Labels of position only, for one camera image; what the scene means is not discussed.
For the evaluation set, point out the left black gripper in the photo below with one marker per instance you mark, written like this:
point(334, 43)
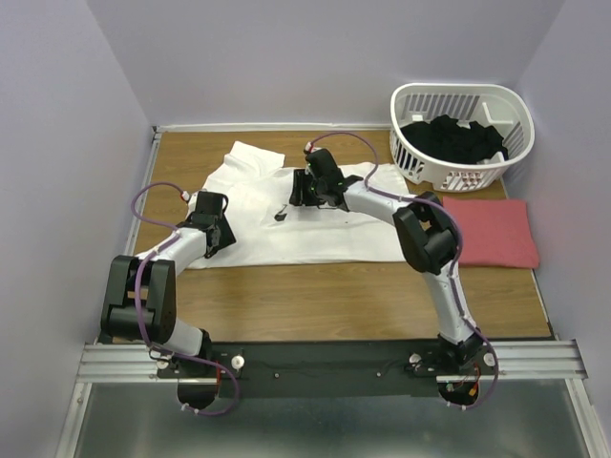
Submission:
point(226, 237)

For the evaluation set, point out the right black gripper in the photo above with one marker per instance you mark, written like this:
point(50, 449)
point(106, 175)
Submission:
point(297, 195)

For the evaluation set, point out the white printed t-shirt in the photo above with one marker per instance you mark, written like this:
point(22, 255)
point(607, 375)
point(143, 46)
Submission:
point(270, 231)

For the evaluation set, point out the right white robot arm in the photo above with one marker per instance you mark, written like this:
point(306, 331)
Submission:
point(428, 237)

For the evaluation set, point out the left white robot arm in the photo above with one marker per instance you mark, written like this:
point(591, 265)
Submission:
point(140, 302)

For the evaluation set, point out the black clothes in basket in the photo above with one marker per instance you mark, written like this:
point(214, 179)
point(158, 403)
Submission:
point(444, 139)

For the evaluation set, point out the white plastic laundry basket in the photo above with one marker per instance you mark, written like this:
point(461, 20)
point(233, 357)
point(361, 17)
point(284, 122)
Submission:
point(487, 104)

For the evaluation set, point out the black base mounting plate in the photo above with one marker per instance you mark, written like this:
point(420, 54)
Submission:
point(332, 369)

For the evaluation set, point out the folded red t-shirt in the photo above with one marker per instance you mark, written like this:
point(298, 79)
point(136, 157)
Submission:
point(496, 232)

